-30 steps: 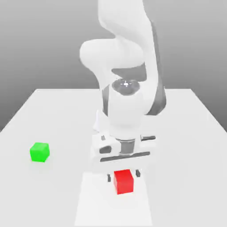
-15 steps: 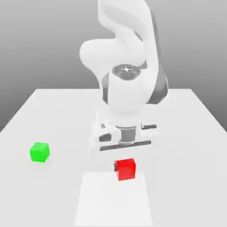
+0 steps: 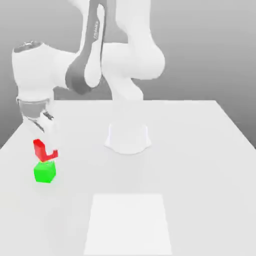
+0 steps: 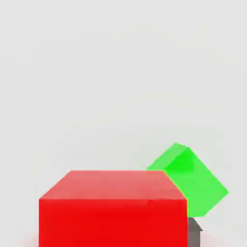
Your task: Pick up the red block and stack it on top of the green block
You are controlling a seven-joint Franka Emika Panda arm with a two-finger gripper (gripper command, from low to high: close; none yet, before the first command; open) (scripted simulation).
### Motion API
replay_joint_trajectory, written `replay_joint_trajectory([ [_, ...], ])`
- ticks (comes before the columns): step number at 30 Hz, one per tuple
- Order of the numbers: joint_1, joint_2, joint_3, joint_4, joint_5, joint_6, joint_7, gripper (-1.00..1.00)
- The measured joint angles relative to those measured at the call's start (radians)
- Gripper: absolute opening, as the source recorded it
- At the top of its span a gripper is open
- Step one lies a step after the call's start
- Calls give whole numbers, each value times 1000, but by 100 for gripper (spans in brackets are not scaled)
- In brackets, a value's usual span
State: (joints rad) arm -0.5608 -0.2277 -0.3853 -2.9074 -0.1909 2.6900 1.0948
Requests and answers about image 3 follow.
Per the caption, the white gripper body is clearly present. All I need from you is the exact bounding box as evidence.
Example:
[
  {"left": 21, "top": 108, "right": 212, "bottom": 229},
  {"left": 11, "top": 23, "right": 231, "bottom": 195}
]
[{"left": 23, "top": 117, "right": 59, "bottom": 142}]

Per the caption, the small red cube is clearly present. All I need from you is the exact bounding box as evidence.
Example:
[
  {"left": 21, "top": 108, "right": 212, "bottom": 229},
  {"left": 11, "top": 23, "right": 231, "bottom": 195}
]
[{"left": 32, "top": 138, "right": 59, "bottom": 163}]

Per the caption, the small green cube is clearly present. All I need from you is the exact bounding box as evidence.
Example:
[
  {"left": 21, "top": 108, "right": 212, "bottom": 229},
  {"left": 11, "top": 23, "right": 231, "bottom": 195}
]
[{"left": 33, "top": 160, "right": 57, "bottom": 184}]

